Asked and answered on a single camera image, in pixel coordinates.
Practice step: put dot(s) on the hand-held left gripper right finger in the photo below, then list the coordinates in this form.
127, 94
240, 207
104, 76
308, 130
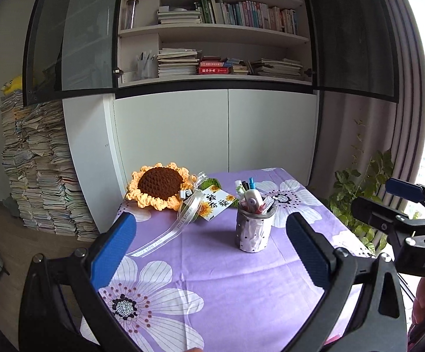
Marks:
307, 253

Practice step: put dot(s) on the tall stack of papers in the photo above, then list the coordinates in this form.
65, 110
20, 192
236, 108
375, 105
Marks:
40, 172

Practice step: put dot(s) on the small pile of books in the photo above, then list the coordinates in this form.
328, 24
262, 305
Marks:
241, 69

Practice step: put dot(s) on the clear cup with pens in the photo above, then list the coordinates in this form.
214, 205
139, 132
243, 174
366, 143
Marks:
146, 68

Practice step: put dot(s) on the purple floral tablecloth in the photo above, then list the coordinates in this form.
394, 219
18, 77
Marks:
216, 264

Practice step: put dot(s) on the crochet sunflower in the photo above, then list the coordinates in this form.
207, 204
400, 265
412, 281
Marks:
159, 181

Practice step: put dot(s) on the black pen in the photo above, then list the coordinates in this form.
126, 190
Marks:
246, 185

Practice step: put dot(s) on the blue book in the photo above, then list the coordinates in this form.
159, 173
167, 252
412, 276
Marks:
232, 62

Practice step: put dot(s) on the blue pen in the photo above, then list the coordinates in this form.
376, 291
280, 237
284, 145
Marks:
251, 182

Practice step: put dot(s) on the thin red book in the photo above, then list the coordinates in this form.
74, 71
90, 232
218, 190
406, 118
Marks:
210, 61

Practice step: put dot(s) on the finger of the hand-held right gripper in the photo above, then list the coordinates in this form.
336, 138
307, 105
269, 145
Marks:
405, 190
373, 212

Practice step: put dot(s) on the light curtain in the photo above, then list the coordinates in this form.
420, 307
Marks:
406, 99

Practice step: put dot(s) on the green potted plant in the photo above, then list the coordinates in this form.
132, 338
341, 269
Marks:
355, 190

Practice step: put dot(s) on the thick red book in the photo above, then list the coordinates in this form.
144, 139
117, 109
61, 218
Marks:
214, 70

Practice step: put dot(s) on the red pen with clear grip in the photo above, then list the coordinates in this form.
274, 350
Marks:
267, 205

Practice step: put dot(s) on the translucent printed ribbon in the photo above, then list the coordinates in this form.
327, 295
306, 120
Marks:
180, 222

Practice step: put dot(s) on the dark glass cabinet door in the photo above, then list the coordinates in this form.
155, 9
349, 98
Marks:
88, 33
351, 36

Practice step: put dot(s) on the grey and white pen holder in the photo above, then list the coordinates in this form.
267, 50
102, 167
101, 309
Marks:
254, 234

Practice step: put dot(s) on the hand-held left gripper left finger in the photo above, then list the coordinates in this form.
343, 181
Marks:
113, 253

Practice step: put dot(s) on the sunflower gift card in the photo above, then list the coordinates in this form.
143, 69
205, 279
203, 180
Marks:
216, 203

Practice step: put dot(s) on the white correction tape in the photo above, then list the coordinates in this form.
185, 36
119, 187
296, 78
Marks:
253, 196

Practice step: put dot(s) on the row of pastel-spined books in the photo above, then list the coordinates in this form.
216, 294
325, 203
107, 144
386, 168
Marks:
249, 14

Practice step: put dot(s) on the stack of magazines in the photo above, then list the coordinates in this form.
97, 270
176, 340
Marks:
177, 62

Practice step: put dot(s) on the glass jar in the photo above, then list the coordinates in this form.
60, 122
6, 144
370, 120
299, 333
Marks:
132, 14

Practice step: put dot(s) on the white bookcase cabinet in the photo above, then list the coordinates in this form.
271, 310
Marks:
271, 135

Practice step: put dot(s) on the yellow plush toy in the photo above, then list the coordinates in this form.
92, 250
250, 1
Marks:
14, 84

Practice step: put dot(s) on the stack of worn books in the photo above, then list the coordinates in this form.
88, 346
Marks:
276, 69

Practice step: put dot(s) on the stack of grey books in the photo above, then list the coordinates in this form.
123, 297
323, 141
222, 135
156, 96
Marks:
177, 16

